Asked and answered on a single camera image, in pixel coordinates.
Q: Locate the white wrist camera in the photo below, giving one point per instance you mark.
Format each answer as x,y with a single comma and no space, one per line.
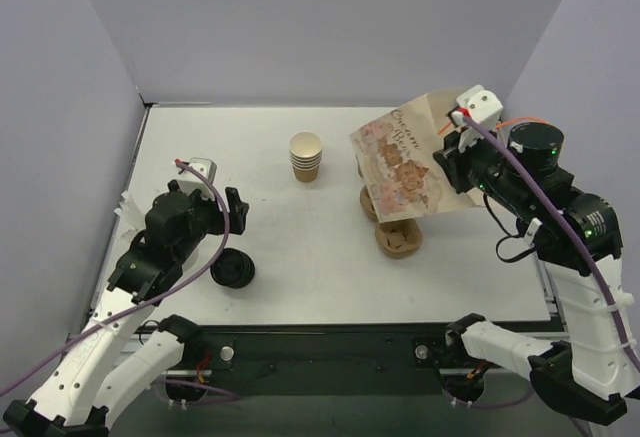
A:
483,107
199,170

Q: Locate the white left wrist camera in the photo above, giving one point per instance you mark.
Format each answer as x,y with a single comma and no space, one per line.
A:
199,170

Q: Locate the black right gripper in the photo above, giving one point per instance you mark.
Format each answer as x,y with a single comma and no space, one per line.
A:
455,166

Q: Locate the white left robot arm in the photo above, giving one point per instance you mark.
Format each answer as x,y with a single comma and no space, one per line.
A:
88,390

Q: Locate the stack of brown paper cups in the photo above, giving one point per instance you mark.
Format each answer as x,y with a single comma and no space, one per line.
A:
305,153

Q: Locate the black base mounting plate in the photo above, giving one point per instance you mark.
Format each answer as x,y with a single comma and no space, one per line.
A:
323,360

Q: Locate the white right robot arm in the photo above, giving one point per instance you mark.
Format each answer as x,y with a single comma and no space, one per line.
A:
576,236

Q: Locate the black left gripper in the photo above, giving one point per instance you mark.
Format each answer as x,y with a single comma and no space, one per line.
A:
218,215

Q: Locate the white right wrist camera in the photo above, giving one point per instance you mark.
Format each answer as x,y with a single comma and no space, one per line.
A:
483,107

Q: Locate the paper bag with orange handles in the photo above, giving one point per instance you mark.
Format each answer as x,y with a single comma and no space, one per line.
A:
395,152

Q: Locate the stack of black cup lids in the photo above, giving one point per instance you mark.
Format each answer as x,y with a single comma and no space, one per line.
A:
233,269

